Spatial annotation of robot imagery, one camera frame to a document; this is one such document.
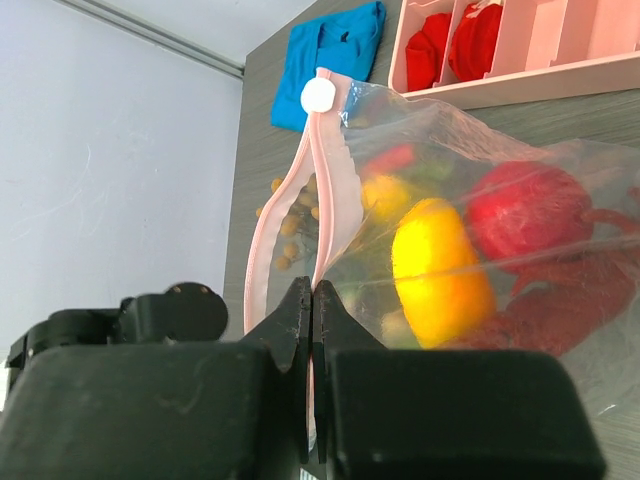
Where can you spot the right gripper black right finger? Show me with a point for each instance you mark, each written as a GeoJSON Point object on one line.
{"type": "Point", "coordinates": [441, 414]}

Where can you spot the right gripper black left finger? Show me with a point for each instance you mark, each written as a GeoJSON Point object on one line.
{"type": "Point", "coordinates": [173, 410]}

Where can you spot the yellow toy mango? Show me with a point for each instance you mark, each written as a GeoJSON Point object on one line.
{"type": "Point", "coordinates": [442, 289]}

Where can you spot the clear zip top bag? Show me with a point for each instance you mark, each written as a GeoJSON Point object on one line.
{"type": "Point", "coordinates": [349, 123]}

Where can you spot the red toy apple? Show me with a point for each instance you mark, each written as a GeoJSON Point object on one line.
{"type": "Point", "coordinates": [522, 208]}

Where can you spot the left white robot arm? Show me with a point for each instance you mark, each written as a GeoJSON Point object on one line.
{"type": "Point", "coordinates": [185, 312]}

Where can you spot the brown longan bunch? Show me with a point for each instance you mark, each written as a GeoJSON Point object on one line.
{"type": "Point", "coordinates": [287, 240]}

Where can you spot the orange toy fruit cluster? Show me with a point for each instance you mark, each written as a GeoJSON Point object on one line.
{"type": "Point", "coordinates": [385, 197]}

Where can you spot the green toy cucumber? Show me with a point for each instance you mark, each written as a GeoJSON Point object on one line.
{"type": "Point", "coordinates": [432, 169]}

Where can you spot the red toy chili pepper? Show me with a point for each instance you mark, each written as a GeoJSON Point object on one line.
{"type": "Point", "coordinates": [393, 159]}

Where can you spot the red rolled sock left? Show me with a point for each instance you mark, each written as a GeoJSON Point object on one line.
{"type": "Point", "coordinates": [425, 52]}

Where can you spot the red rolled sock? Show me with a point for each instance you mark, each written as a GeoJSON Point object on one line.
{"type": "Point", "coordinates": [425, 52]}
{"type": "Point", "coordinates": [473, 45]}

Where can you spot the red rolled sock right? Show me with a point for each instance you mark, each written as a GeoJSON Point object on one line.
{"type": "Point", "coordinates": [473, 45]}

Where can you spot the blue folded cloth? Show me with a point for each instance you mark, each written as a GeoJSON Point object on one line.
{"type": "Point", "coordinates": [345, 43]}

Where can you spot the pink divided organizer box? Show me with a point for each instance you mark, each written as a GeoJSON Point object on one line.
{"type": "Point", "coordinates": [544, 50]}

